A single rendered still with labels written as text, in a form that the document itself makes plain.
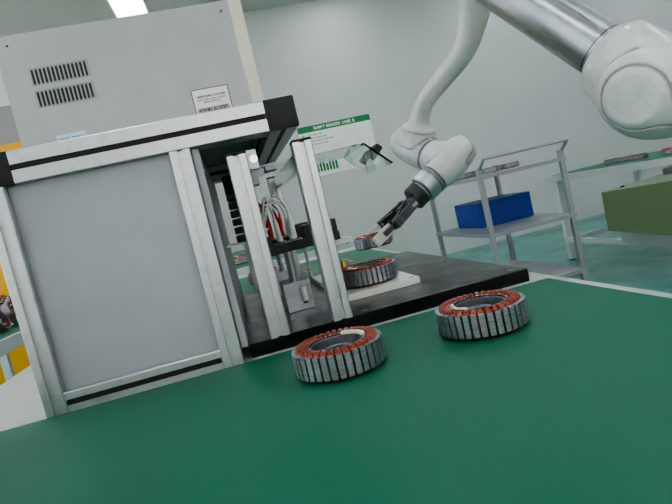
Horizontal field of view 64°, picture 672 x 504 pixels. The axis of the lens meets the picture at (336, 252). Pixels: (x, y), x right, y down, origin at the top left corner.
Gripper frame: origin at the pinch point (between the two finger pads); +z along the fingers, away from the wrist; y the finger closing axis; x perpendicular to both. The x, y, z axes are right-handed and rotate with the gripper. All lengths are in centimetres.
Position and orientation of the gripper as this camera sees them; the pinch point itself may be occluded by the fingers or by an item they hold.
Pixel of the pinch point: (374, 238)
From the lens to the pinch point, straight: 157.5
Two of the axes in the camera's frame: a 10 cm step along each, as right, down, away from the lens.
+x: -6.8, -7.1, -1.6
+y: -2.0, -0.3, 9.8
